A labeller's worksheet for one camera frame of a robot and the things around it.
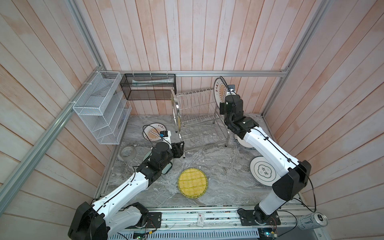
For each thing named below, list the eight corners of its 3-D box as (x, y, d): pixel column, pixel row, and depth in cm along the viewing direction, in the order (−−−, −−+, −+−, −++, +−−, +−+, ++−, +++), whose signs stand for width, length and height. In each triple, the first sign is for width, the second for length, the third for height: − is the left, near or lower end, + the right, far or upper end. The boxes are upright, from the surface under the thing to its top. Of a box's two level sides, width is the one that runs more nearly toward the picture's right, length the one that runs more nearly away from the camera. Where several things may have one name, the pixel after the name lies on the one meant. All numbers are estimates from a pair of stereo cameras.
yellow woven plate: (177, 198, 82) (177, 197, 81) (178, 169, 93) (178, 167, 92) (208, 198, 82) (209, 197, 81) (206, 169, 93) (206, 167, 92)
